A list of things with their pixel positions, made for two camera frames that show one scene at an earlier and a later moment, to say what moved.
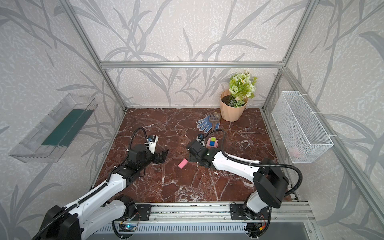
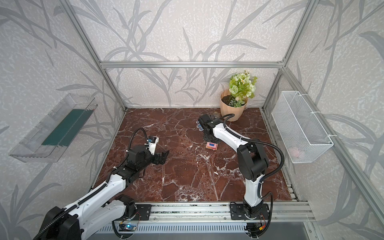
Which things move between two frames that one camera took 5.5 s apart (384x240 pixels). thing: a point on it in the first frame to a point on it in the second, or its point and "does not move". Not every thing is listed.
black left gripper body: [156, 156] does not move
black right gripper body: [195, 150] to [202, 123]
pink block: [216, 145] does not move
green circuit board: [127, 227] does not move
